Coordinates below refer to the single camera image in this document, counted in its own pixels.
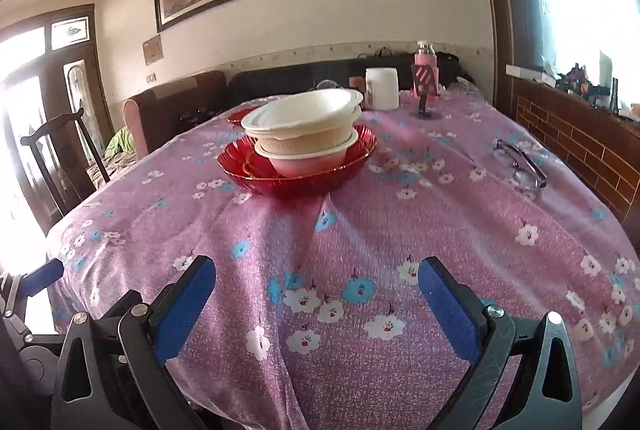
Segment pile of small tools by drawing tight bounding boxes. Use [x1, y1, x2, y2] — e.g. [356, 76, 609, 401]
[555, 62, 623, 113]

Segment brown tiled window ledge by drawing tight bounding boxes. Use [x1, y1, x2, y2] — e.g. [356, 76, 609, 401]
[505, 65, 640, 221]

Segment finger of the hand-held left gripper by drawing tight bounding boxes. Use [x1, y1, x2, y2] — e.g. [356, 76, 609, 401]
[0, 258, 66, 307]

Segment green cloth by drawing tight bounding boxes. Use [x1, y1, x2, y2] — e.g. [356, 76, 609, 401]
[102, 127, 135, 156]

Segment purple floral tablecloth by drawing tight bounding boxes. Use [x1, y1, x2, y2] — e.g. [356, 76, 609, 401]
[45, 90, 640, 430]

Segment white plastic container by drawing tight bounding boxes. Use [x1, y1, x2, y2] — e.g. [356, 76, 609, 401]
[365, 67, 401, 112]

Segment wooden glass door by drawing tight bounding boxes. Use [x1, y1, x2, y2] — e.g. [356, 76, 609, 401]
[0, 4, 113, 221]

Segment brown patterned blanket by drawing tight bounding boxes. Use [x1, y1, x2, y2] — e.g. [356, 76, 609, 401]
[85, 150, 143, 183]

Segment pink water bottle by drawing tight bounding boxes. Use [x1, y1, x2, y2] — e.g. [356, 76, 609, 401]
[414, 41, 441, 98]

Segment black framed eyeglasses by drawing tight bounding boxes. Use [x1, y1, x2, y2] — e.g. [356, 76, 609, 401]
[492, 137, 548, 188]

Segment dark wooden chair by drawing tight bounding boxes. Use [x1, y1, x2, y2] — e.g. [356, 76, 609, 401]
[20, 107, 112, 216]

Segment cream ribbed bowl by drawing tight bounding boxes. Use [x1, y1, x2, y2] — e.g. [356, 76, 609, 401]
[256, 119, 357, 157]

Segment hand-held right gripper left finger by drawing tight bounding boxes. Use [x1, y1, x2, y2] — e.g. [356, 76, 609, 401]
[50, 255, 218, 430]

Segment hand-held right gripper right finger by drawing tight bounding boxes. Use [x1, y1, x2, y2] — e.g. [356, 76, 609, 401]
[417, 256, 583, 430]

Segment wall plaque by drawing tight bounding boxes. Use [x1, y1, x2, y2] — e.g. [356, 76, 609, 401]
[142, 34, 165, 67]

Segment brown red armchair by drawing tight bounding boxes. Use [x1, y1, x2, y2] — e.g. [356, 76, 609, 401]
[122, 70, 227, 156]

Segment black sofa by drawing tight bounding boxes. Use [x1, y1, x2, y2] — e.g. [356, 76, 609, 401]
[227, 55, 473, 111]

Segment large off-white bowl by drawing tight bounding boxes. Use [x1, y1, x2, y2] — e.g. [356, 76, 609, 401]
[241, 89, 364, 131]

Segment large red glass plate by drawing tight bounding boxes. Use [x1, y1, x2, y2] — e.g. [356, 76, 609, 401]
[217, 122, 377, 197]

